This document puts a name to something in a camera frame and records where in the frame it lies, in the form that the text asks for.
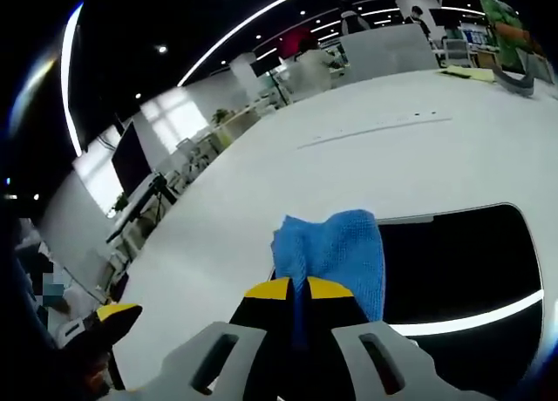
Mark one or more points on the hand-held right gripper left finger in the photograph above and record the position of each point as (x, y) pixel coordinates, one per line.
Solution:
(218, 366)

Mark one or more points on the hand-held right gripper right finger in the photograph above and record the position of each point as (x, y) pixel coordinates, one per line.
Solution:
(392, 366)

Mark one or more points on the black mirror with white rim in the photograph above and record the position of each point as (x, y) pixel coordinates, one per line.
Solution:
(457, 266)

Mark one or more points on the blue cleaning cloth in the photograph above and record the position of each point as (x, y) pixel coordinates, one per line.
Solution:
(340, 253)

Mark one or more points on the desk with black legs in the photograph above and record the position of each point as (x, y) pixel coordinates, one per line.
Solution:
(131, 215)

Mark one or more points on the grey divider panel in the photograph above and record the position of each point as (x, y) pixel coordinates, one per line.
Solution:
(74, 218)

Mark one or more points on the potted green plant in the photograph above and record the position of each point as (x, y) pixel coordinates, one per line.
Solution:
(220, 114)
(121, 202)

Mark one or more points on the large computer monitor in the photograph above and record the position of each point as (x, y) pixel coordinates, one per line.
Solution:
(131, 157)

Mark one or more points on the white low cabinet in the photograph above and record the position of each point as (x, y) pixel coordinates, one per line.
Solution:
(244, 124)

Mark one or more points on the small black monitor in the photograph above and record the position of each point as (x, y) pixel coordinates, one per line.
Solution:
(444, 16)
(266, 65)

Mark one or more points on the yellow sheet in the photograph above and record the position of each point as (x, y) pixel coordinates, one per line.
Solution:
(471, 74)

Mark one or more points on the grey curved object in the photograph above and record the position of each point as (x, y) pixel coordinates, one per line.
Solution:
(514, 85)

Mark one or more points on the grey desk partition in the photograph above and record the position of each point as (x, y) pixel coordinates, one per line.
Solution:
(388, 54)

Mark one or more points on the white office chair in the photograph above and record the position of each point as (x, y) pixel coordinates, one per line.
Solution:
(457, 52)

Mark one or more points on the white partition panel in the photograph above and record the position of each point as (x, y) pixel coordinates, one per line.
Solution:
(542, 70)

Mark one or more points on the long curved ceiling light strip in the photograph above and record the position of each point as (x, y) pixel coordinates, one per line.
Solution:
(261, 15)

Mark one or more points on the red wall screen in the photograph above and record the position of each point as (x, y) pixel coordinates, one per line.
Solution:
(292, 41)

